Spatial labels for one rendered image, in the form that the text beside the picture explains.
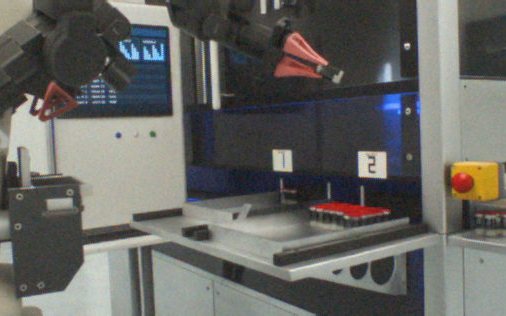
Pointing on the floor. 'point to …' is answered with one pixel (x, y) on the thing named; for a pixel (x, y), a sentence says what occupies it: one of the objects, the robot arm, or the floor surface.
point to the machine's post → (440, 153)
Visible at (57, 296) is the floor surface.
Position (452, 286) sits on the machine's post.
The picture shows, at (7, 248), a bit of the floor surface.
